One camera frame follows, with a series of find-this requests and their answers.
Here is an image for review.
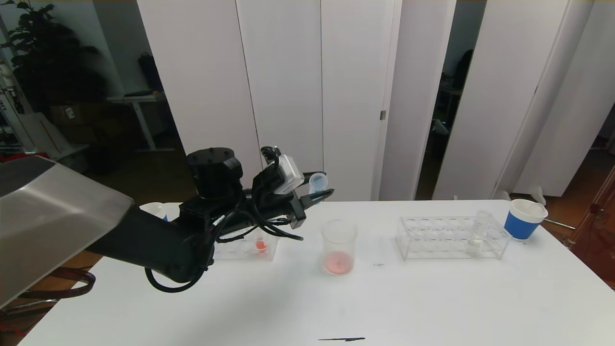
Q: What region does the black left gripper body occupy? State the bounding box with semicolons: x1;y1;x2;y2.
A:
252;171;307;230

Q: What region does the blue pigment test tube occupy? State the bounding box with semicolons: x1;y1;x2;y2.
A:
308;173;329;195

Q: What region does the clear plastic beaker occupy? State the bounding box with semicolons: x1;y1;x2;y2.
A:
321;220;359;276

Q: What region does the clear acrylic test tube rack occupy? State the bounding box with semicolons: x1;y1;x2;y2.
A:
211;225;280;262
396;215;511;261

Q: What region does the yellow pigment test tube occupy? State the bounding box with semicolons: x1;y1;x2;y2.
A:
466;210;493;256

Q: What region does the white folding partition screen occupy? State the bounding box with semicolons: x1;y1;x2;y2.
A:
432;0;596;200
137;0;458;202
513;0;615;207

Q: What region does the blue white paper cup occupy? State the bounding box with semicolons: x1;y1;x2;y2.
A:
504;198;549;241
139;202;169;222

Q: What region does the white office desk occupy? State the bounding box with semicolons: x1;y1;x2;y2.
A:
107;90;176;152

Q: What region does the black bag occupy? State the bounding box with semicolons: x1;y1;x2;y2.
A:
137;52;164;93

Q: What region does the grey wheeled base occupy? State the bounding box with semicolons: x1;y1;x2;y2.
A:
46;143;92;174

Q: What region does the brown cardboard box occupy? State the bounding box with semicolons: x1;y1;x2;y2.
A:
50;102;104;126

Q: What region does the chrome light stand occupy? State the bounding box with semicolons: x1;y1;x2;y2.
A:
545;163;615;250

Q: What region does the white slanted board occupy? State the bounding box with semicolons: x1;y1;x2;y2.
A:
19;111;70;153

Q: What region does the dark green potted plant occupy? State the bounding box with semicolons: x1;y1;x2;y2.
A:
0;0;107;112

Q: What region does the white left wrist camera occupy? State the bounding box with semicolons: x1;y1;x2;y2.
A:
273;154;305;195

